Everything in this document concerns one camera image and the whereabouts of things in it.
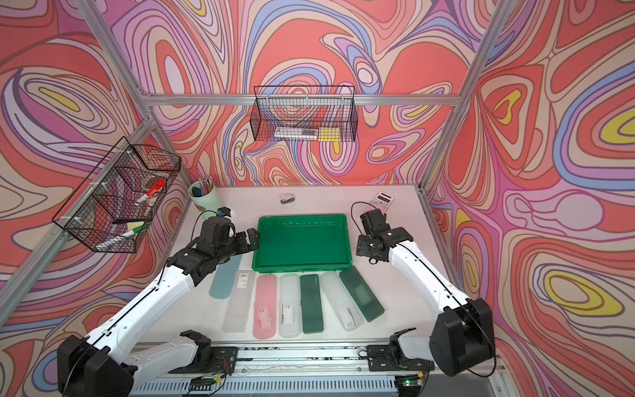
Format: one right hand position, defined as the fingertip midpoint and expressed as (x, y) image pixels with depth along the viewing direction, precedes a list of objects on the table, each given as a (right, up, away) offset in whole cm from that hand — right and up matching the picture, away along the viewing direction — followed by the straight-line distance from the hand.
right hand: (372, 255), depth 83 cm
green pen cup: (-65, +22, +16) cm, 70 cm away
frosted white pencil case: (-10, -18, +1) cm, 21 cm away
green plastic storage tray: (-30, +1, +18) cm, 35 cm away
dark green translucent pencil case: (-2, -16, +2) cm, 16 cm away
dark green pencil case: (-21, -17, 0) cm, 27 cm away
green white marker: (-74, +8, -14) cm, 75 cm away
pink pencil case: (-37, -18, -1) cm, 41 cm away
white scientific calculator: (+11, +19, +29) cm, 37 cm away
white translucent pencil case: (-28, -18, -1) cm, 33 cm away
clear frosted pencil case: (-47, -17, +2) cm, 50 cm away
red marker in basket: (-71, +22, -7) cm, 74 cm away
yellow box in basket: (-14, +44, +8) cm, 46 cm away
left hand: (-41, +7, -3) cm, 41 cm away
